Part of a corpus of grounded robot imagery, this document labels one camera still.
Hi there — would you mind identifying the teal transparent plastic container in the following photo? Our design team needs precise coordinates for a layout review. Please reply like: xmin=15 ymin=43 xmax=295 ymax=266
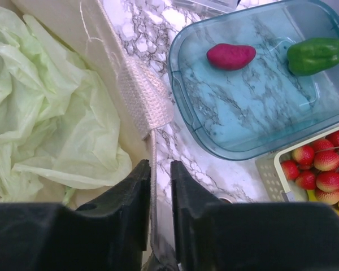
xmin=168 ymin=1 xmax=339 ymax=160

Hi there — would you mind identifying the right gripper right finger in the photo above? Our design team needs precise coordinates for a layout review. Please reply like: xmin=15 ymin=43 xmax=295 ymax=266
xmin=171 ymin=161 xmax=339 ymax=270

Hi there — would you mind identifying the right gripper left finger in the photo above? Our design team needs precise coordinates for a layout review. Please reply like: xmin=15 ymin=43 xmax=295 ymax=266
xmin=0 ymin=160 xmax=151 ymax=270

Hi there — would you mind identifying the green bell pepper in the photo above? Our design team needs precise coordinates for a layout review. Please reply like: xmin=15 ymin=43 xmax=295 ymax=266
xmin=286 ymin=38 xmax=339 ymax=76

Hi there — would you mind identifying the beige canvas tote bag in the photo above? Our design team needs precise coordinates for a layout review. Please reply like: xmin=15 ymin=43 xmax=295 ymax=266
xmin=0 ymin=1 xmax=177 ymax=270

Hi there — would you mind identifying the purple sweet potato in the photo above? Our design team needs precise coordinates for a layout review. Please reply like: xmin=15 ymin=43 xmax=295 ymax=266
xmin=206 ymin=43 xmax=257 ymax=71

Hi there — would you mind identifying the green plastic grocery bag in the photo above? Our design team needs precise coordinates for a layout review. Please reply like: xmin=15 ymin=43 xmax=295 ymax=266
xmin=0 ymin=6 xmax=132 ymax=203

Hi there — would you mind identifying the pale green plastic basket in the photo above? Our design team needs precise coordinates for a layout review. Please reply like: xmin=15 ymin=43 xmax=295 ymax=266
xmin=255 ymin=126 xmax=339 ymax=202

